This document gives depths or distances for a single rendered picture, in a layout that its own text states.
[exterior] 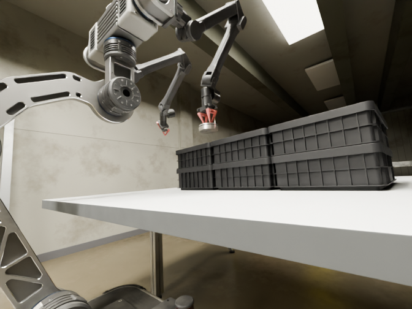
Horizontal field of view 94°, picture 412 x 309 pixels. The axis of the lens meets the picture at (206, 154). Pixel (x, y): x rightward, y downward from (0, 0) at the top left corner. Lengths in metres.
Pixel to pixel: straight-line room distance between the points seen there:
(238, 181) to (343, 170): 0.37
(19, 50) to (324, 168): 3.05
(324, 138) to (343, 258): 0.47
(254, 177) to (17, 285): 0.85
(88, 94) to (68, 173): 1.94
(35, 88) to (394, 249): 0.96
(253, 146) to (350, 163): 0.31
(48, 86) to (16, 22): 2.38
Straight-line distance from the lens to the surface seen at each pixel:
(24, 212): 2.76
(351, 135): 0.66
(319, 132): 0.68
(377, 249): 0.23
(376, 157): 0.65
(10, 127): 2.57
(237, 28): 1.29
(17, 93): 0.90
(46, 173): 2.78
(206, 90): 1.10
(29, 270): 0.93
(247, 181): 0.79
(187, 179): 1.05
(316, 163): 0.67
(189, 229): 0.33
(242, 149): 0.80
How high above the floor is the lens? 0.75
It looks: 7 degrees up
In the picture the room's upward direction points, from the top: 3 degrees counter-clockwise
